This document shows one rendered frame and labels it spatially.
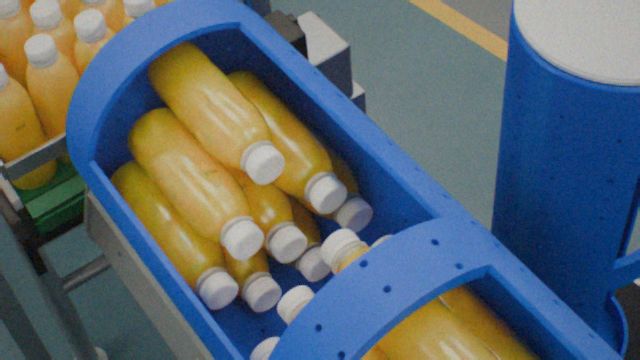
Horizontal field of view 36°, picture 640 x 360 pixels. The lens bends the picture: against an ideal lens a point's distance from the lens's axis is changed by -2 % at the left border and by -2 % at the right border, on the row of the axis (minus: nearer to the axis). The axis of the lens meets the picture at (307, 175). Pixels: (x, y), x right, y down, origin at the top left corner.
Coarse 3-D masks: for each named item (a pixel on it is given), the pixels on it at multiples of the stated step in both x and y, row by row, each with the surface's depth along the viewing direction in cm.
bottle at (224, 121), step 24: (192, 48) 110; (168, 72) 108; (192, 72) 107; (216, 72) 108; (168, 96) 108; (192, 96) 105; (216, 96) 104; (240, 96) 105; (192, 120) 105; (216, 120) 103; (240, 120) 102; (264, 120) 104; (216, 144) 103; (240, 144) 102; (264, 144) 102; (240, 168) 104
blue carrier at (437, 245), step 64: (192, 0) 109; (128, 64) 104; (256, 64) 122; (128, 128) 116; (320, 128) 119; (384, 192) 112; (384, 256) 84; (448, 256) 85; (512, 256) 90; (192, 320) 97; (256, 320) 112; (320, 320) 83; (384, 320) 81; (512, 320) 100; (576, 320) 84
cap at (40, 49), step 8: (32, 40) 126; (40, 40) 126; (48, 40) 126; (24, 48) 125; (32, 48) 125; (40, 48) 125; (48, 48) 125; (32, 56) 125; (40, 56) 125; (48, 56) 125
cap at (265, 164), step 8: (256, 152) 101; (264, 152) 101; (272, 152) 101; (248, 160) 101; (256, 160) 100; (264, 160) 100; (272, 160) 101; (280, 160) 102; (248, 168) 101; (256, 168) 100; (264, 168) 101; (272, 168) 102; (280, 168) 103; (256, 176) 101; (264, 176) 102; (272, 176) 103; (264, 184) 103
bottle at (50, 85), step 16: (32, 64) 126; (48, 64) 126; (64, 64) 128; (32, 80) 127; (48, 80) 127; (64, 80) 128; (32, 96) 129; (48, 96) 128; (64, 96) 129; (48, 112) 130; (64, 112) 131; (48, 128) 133; (64, 128) 133; (64, 160) 138
